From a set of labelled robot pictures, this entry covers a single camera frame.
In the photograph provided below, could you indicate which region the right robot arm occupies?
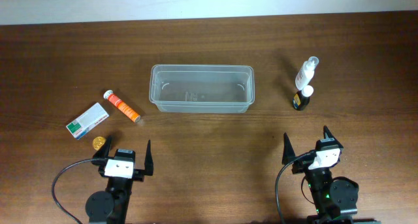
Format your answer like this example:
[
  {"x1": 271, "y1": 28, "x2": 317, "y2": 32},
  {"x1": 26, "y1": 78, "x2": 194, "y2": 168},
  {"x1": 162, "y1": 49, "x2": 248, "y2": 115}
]
[{"x1": 275, "y1": 126, "x2": 379, "y2": 224}]

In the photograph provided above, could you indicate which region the white green medicine box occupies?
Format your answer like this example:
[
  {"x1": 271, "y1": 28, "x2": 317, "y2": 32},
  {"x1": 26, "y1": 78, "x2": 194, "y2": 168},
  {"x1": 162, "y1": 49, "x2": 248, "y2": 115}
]
[{"x1": 66, "y1": 103, "x2": 109, "y2": 140}]

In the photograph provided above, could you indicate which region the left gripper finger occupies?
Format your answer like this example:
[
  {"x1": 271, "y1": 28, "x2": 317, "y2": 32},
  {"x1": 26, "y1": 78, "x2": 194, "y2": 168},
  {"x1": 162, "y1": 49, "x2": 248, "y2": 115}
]
[
  {"x1": 91, "y1": 135, "x2": 112, "y2": 165},
  {"x1": 137, "y1": 140, "x2": 154, "y2": 176}
]

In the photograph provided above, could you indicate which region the clear plastic container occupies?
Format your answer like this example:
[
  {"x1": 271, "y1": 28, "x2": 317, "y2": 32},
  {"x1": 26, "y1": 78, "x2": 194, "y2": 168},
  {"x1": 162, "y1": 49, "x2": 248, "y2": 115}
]
[{"x1": 149, "y1": 64, "x2": 255, "y2": 114}]

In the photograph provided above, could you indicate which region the gold foil coin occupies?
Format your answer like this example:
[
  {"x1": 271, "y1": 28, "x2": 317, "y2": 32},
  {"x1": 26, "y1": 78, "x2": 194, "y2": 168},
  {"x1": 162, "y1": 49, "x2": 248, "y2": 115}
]
[{"x1": 92, "y1": 136, "x2": 106, "y2": 151}]

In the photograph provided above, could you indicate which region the white spray bottle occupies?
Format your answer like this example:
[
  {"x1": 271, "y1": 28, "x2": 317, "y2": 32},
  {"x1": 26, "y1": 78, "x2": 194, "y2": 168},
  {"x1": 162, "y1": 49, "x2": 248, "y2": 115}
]
[{"x1": 295, "y1": 56, "x2": 319, "y2": 90}]

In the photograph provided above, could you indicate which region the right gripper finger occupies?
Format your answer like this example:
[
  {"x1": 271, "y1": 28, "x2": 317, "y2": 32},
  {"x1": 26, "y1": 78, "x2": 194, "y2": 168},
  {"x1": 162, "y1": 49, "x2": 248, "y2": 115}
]
[
  {"x1": 281, "y1": 133, "x2": 296, "y2": 165},
  {"x1": 323, "y1": 125, "x2": 335, "y2": 141}
]

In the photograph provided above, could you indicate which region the orange tablet tube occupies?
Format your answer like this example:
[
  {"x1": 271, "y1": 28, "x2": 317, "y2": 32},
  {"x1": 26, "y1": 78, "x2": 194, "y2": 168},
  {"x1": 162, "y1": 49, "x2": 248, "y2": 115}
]
[{"x1": 103, "y1": 90, "x2": 141, "y2": 123}]

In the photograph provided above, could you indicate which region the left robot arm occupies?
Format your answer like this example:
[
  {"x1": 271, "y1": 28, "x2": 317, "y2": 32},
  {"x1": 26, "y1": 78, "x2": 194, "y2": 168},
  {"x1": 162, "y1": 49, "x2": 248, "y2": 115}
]
[{"x1": 85, "y1": 136, "x2": 153, "y2": 224}]

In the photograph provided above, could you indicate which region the dark dropper bottle white cap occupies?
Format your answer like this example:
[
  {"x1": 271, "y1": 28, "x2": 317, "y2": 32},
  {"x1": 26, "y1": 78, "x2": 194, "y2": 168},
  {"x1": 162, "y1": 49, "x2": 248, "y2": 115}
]
[{"x1": 293, "y1": 85, "x2": 314, "y2": 111}]

